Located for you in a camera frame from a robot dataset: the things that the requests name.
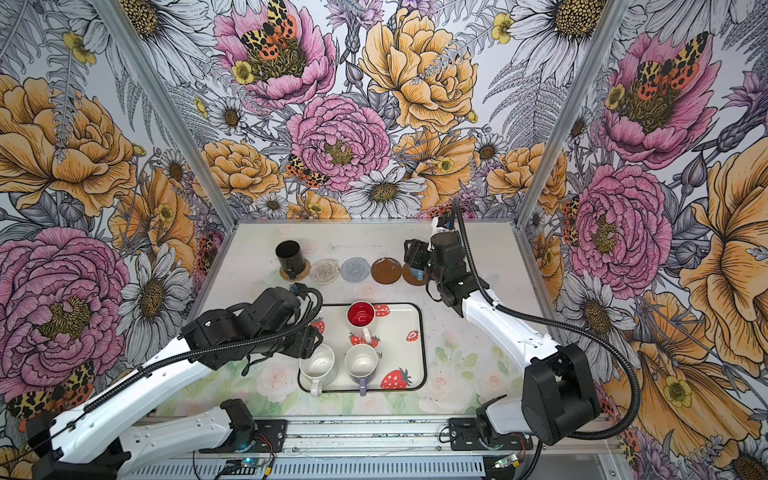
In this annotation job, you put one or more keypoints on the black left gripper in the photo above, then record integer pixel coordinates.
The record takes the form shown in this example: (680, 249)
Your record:
(303, 347)

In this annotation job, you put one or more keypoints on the white mug blue handle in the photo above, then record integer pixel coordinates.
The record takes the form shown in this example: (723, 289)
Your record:
(416, 254)

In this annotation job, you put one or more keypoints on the plain brown wooden coaster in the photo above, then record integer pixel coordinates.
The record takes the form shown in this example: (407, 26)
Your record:
(414, 277)

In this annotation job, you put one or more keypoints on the scratched dark brown wooden coaster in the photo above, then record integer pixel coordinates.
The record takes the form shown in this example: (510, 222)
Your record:
(386, 270)

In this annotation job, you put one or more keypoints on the round woven rattan coaster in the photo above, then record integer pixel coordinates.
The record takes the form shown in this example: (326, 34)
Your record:
(298, 277)

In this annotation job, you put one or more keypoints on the black mug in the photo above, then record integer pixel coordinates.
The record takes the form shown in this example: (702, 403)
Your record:
(290, 256)

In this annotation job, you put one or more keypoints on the grey-blue braided rope coaster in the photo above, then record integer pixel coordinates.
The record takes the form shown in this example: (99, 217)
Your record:
(355, 270)

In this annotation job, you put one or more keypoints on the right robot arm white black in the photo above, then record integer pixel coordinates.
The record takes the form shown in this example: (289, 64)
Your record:
(558, 397)

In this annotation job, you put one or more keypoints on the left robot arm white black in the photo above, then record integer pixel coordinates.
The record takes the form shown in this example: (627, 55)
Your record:
(102, 439)

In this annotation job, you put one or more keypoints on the white strawberry print tray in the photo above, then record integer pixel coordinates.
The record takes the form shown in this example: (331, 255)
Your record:
(398, 339)

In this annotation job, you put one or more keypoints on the red interior white mug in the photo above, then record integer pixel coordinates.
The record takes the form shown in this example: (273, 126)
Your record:
(361, 318)

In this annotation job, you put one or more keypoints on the green circuit board left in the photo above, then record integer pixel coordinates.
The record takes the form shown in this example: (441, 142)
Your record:
(247, 467)

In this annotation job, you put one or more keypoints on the green circuit board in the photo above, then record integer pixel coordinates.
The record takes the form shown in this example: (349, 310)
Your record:
(509, 461)
(247, 467)

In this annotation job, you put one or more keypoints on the green circuit board right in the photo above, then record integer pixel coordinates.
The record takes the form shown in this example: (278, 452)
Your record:
(509, 461)

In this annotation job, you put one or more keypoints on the white mug purple handle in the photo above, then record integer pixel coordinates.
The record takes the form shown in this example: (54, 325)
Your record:
(361, 362)

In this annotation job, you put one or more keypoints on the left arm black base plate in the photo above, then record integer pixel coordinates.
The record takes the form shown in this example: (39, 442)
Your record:
(261, 436)

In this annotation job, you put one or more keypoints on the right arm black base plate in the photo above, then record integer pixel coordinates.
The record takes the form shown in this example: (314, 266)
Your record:
(473, 434)

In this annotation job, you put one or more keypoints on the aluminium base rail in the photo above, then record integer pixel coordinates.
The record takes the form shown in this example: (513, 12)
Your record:
(395, 447)

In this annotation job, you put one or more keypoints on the aluminium corner post left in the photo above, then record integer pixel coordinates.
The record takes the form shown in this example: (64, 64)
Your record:
(117, 23)

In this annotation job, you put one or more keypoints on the aluminium corner post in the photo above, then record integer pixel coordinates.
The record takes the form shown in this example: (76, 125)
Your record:
(117, 23)
(599, 48)

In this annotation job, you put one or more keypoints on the aluminium corner post right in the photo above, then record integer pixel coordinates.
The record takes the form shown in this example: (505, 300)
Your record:
(599, 48)

